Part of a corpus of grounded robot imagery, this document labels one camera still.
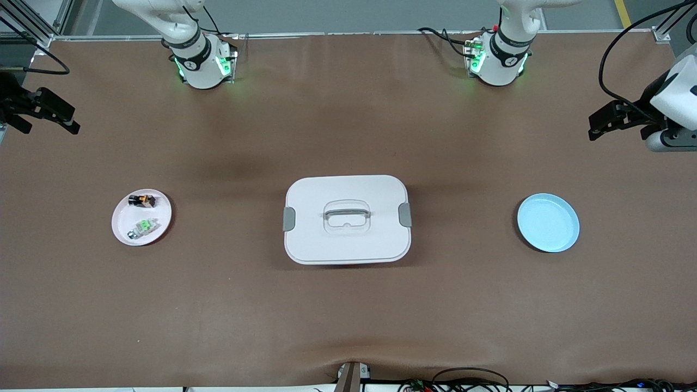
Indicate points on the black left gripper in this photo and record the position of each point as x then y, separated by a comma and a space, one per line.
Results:
635, 116

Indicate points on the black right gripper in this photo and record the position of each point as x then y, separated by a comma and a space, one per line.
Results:
12, 98

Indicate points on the orange and black push-button switch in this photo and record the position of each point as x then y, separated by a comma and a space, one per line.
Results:
142, 201

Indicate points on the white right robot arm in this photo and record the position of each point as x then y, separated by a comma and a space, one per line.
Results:
201, 65

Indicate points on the white lidded box grey latches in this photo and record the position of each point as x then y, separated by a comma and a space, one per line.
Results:
348, 245

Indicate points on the light blue round plate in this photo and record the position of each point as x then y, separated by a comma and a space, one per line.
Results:
547, 223

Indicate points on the pink round plate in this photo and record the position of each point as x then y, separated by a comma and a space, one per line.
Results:
121, 218

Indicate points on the brown table cover sheet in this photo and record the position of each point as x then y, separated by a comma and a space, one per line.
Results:
348, 316

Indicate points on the aluminium frame post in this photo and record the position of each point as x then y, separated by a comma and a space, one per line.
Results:
43, 40
661, 35

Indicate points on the green and white push-button switch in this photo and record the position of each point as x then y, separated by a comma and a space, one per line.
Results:
144, 225

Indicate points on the grey camera stand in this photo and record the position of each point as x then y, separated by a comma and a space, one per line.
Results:
351, 378

